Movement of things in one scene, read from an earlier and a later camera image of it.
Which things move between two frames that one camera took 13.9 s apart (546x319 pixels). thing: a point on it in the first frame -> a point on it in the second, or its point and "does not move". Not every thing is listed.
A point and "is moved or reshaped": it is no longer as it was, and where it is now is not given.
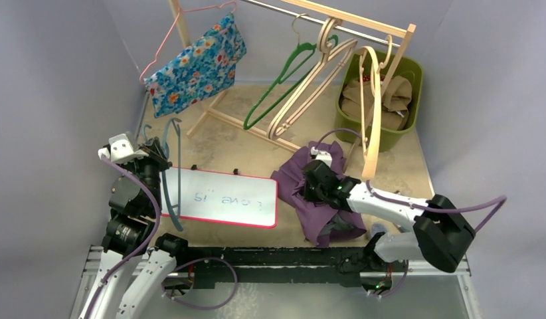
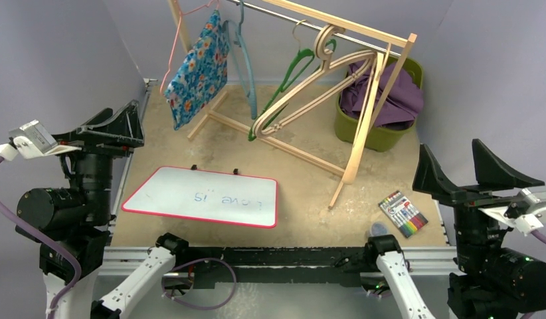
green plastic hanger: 295,83 -> 332,48
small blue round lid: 377,228 does not move
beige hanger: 274,131 is moved or reshaped
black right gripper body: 314,177 -> 476,193
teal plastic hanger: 168,207 -> 238,46
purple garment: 323,225 -> 406,102
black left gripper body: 149,167 -> 109,147
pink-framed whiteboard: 224,196 does not move
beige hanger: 325,52 is moved or reshaped
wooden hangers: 370,159 is moved or reshaped
